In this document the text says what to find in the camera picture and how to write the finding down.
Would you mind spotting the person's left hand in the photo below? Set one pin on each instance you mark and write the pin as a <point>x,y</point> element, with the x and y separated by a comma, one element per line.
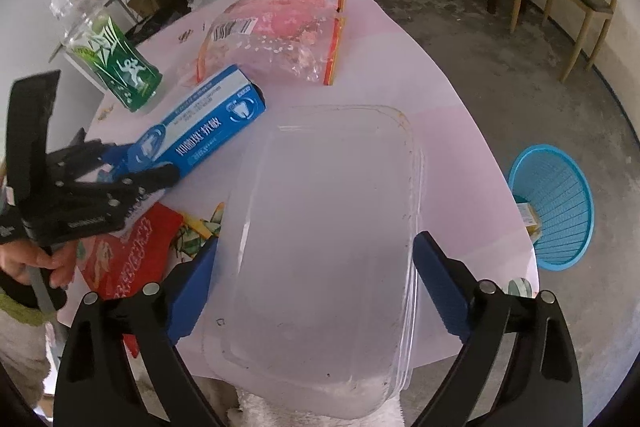
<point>18,256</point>

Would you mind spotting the blue plastic waste basket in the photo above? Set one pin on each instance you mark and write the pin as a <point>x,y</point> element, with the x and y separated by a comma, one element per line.
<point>553,184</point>

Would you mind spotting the pink zip plastic bag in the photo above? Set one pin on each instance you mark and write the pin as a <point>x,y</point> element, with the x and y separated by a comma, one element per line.
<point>298,39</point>

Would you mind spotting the green label plastic bottle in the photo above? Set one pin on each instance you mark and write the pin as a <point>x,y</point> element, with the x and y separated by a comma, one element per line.
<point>93,36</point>

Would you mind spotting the clear plastic food container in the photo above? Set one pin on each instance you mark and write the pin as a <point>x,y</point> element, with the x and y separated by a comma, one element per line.
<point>313,291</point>

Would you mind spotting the blue toothpaste box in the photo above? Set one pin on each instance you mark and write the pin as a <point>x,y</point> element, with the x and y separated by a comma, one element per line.
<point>212,114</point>

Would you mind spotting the red snack packet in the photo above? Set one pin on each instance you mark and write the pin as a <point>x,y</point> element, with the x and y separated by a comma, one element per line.
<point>119,266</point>

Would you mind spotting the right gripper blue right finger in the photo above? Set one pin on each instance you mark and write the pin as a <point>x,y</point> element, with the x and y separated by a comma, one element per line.
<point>541,386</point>

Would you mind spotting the white orange medicine box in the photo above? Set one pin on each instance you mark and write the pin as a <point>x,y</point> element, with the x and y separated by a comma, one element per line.
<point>531,221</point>

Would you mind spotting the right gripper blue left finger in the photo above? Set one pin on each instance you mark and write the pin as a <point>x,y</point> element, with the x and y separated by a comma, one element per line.
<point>96,386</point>

